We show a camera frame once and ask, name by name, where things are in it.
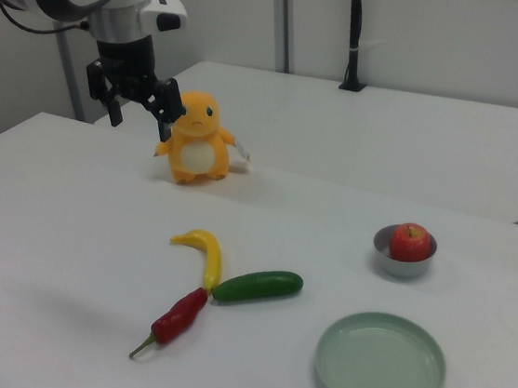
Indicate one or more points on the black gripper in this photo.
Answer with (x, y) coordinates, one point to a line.
(126, 64)

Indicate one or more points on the yellow banana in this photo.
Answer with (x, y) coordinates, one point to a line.
(212, 256)

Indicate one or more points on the pale green plastic plate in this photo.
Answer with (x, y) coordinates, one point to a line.
(380, 364)

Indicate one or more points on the orange plush toy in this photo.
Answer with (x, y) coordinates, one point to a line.
(198, 149)

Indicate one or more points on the white paper toy tag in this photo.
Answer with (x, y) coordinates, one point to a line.
(243, 150)

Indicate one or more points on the red chili pepper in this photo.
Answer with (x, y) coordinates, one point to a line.
(179, 316)

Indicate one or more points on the green cucumber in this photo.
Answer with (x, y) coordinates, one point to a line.
(260, 287)

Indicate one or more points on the red apple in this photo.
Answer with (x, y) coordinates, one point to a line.
(410, 243)

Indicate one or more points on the grey metal bowl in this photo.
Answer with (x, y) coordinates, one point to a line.
(402, 268)

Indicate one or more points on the white frame post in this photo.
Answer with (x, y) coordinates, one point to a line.
(286, 19)
(72, 84)

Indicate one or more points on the black camera stand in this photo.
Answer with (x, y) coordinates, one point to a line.
(354, 36)

